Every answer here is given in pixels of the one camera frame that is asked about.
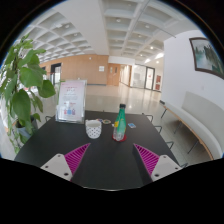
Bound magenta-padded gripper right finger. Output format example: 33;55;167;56
132;143;184;187

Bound potted green leafy plant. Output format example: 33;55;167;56
0;33;57;155

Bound green plastic drink bottle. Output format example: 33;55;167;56
112;103;128;142

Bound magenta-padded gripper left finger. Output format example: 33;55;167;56
39;142;92;183

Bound clear acrylic sign holder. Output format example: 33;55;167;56
54;78;89;125

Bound white black-dotted mug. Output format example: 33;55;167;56
84;119;103;140

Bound white cushioned wooden bench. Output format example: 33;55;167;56
159;91;224;161

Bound recessed ceiling lights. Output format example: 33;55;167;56
63;17;166;64

